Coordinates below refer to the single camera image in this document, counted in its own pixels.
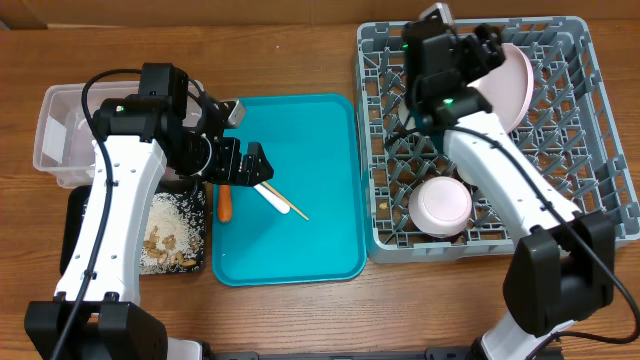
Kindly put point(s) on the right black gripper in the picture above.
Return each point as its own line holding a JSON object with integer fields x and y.
{"x": 473, "y": 50}

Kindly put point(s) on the wooden chopstick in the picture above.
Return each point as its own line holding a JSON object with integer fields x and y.
{"x": 284, "y": 199}

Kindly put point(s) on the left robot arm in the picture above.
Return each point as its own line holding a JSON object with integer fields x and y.
{"x": 169, "y": 123}

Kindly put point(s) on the spilled rice and peanuts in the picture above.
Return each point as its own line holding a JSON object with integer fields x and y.
{"x": 174, "y": 237}

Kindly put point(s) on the white plastic fork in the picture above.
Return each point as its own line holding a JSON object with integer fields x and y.
{"x": 280, "y": 205}

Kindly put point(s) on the large white plate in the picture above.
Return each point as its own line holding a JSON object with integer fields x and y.
{"x": 509, "y": 87}

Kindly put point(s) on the grey dishwasher rack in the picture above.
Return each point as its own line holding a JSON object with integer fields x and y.
{"x": 568, "y": 133}

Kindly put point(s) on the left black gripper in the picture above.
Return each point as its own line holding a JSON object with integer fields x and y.
{"x": 231, "y": 169}

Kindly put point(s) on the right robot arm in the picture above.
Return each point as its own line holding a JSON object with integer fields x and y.
{"x": 560, "y": 272}

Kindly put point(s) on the orange carrot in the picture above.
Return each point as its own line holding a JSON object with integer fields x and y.
{"x": 224, "y": 204}

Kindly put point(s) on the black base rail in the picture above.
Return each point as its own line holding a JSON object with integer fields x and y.
{"x": 434, "y": 353}

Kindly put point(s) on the teal plastic tray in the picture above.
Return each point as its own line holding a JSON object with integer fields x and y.
{"x": 311, "y": 143}

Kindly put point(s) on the clear plastic bin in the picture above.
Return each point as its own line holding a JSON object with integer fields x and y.
{"x": 63, "y": 140}

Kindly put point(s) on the small white plate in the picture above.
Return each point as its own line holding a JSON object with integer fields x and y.
{"x": 407, "y": 119}

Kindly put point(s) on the small white cup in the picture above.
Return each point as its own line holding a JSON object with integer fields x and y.
{"x": 464, "y": 175}

